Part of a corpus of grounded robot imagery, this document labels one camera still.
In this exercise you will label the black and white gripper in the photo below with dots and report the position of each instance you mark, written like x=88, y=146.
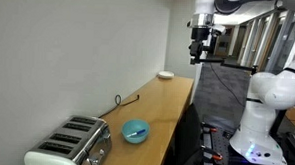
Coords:
x=197, y=47

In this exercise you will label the teal bowl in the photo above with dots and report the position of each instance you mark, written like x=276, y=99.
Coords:
x=132, y=126

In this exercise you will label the orange-handled clamp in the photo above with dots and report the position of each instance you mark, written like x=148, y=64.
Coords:
x=215, y=155
x=208, y=127

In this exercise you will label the blue and white marker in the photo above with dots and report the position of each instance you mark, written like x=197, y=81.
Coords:
x=136, y=133

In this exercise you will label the black perforated robot base table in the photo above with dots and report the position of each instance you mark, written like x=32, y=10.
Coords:
x=218, y=141

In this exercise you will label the white plate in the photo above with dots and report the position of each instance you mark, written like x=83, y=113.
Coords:
x=166, y=75

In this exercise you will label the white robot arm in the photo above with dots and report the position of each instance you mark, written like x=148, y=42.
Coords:
x=267, y=93

